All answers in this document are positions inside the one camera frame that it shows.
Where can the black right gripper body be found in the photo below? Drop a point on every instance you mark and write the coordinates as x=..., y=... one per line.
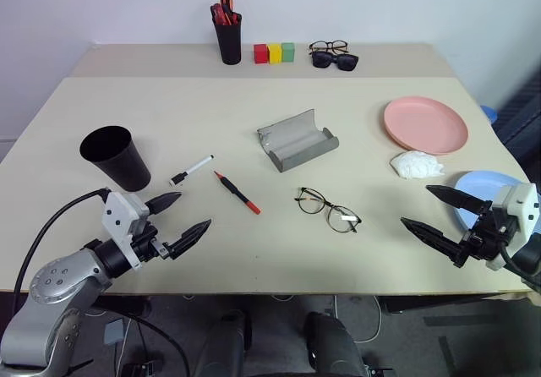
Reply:
x=490, y=237

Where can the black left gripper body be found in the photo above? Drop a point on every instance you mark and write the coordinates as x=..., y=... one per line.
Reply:
x=148, y=246

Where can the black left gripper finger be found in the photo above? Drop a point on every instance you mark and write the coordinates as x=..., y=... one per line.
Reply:
x=190, y=237
x=165, y=201

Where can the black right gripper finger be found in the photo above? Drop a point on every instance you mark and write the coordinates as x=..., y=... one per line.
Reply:
x=458, y=199
x=435, y=239

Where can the light blue plate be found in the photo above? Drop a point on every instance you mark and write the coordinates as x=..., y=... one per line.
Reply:
x=482, y=184

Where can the white tissue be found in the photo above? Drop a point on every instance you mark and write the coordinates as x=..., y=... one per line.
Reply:
x=414, y=165

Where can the grey glasses case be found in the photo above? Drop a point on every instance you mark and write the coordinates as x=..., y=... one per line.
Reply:
x=296, y=140

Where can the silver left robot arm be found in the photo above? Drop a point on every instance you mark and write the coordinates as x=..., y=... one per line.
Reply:
x=50, y=284

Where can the white marker with black cap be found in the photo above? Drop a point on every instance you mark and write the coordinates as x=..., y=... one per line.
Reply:
x=196, y=166

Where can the empty black plastic cup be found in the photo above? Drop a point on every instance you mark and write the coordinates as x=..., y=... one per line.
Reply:
x=122, y=165

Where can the red and black pen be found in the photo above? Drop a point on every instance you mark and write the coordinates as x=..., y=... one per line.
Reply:
x=234, y=190

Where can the pink plate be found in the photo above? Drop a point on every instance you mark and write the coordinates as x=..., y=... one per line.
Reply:
x=424, y=123

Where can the small grey box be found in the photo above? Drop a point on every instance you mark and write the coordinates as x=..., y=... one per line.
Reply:
x=115, y=332

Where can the dark ribbed object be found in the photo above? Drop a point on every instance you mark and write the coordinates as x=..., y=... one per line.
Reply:
x=522, y=119

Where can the dark rounded shape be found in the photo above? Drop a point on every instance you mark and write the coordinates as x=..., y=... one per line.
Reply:
x=334, y=347

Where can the black tool holder cup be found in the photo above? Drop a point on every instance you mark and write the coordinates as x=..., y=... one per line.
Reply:
x=228, y=43

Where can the red block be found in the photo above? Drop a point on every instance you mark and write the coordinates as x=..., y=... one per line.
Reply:
x=260, y=54

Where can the yellow block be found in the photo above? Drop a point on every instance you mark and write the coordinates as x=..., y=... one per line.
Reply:
x=274, y=53

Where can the green block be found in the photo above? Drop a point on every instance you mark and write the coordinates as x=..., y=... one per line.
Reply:
x=288, y=52

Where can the black sunglasses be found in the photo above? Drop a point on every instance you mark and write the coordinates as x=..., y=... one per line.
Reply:
x=323, y=60

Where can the red markers in holder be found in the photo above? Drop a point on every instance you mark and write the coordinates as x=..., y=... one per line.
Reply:
x=226, y=1

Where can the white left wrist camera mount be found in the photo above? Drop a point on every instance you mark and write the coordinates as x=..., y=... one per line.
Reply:
x=118, y=216

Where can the thin tortoise frame eyeglasses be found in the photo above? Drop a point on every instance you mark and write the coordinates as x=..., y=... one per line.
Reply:
x=349, y=217

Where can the brown frame clear eyeglasses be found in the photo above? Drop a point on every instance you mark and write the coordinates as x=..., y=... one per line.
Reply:
x=329, y=45

